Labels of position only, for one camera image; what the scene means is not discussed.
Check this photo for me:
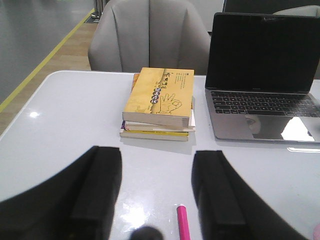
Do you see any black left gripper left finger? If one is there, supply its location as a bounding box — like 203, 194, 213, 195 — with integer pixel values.
0, 146, 122, 240

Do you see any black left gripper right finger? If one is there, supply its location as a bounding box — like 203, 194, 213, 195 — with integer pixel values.
191, 150, 304, 240

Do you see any pink highlighter pen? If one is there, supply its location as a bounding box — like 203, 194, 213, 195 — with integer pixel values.
176, 205, 191, 240

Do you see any bottom yellow book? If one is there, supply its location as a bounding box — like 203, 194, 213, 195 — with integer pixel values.
119, 73, 190, 141

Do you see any yellow book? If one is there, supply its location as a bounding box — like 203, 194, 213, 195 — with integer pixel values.
122, 67, 195, 128
119, 73, 190, 141

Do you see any yellow top book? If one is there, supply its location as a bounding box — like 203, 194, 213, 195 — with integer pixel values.
122, 67, 195, 128

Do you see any grey open laptop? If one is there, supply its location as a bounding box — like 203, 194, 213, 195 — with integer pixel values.
205, 12, 320, 145

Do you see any grey left armchair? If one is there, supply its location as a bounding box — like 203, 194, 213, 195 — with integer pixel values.
88, 0, 210, 75

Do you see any grey armchair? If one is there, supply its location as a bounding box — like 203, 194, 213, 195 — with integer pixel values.
273, 5, 320, 18
88, 0, 210, 75

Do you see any grey right armchair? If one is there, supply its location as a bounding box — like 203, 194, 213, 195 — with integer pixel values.
273, 5, 320, 18

